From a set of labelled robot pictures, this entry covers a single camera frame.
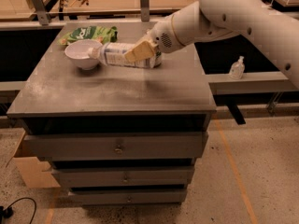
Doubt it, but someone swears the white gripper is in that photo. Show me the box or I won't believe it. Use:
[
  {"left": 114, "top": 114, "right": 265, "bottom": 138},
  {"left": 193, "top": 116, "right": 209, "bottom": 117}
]
[{"left": 124, "top": 19, "right": 181, "bottom": 63}]

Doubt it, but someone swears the clear plastic water bottle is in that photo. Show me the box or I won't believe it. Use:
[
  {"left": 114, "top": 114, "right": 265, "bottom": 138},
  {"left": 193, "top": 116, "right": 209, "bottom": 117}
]
[{"left": 87, "top": 43, "right": 162, "bottom": 68}]

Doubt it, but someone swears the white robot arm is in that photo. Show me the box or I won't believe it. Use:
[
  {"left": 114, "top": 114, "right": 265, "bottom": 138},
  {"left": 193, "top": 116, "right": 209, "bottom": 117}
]
[{"left": 124, "top": 0, "right": 299, "bottom": 87}]

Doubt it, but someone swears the white bowl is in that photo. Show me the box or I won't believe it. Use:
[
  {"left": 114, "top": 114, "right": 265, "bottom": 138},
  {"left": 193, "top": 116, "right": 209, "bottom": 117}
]
[{"left": 64, "top": 39, "right": 102, "bottom": 70}]

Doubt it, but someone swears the clear hand sanitizer bottle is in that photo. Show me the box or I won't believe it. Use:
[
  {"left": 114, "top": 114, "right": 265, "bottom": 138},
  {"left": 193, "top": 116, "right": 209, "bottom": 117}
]
[{"left": 229, "top": 56, "right": 245, "bottom": 80}]

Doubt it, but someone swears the grey metal railing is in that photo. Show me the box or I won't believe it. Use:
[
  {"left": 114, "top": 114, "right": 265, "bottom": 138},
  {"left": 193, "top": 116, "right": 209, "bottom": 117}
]
[{"left": 0, "top": 0, "right": 299, "bottom": 33}]

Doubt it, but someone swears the green chip bag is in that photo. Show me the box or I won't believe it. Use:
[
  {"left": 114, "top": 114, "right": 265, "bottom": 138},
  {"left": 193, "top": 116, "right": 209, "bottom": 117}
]
[{"left": 59, "top": 26, "right": 118, "bottom": 46}]

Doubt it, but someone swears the grey drawer cabinet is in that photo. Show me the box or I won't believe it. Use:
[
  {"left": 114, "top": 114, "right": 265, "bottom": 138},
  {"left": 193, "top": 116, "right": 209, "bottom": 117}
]
[{"left": 7, "top": 21, "right": 218, "bottom": 206}]

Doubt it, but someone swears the top grey drawer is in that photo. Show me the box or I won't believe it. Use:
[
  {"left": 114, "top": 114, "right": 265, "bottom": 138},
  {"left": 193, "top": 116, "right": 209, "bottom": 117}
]
[{"left": 23, "top": 132, "right": 208, "bottom": 161}]

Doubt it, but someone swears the grey drawer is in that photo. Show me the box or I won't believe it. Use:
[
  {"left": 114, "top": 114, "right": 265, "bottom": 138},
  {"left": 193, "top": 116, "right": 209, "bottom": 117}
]
[
  {"left": 52, "top": 166, "right": 194, "bottom": 188},
  {"left": 23, "top": 132, "right": 208, "bottom": 161},
  {"left": 68, "top": 189, "right": 187, "bottom": 205}
]

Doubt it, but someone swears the middle grey drawer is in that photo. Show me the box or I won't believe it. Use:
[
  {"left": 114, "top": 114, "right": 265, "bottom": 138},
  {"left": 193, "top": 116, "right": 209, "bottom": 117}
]
[{"left": 52, "top": 166, "right": 194, "bottom": 188}]

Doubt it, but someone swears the bottom grey drawer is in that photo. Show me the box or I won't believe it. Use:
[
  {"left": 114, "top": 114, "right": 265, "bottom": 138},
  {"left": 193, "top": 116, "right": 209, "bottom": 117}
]
[{"left": 68, "top": 189, "right": 187, "bottom": 205}]

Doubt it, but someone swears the cardboard box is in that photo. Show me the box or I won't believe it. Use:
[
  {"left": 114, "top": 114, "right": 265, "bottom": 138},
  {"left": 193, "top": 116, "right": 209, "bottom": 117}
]
[{"left": 11, "top": 132, "right": 60, "bottom": 189}]

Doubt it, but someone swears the black floor cable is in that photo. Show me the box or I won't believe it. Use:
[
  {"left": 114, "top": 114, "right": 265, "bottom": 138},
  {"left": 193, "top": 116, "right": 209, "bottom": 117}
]
[{"left": 0, "top": 197, "right": 37, "bottom": 224}]

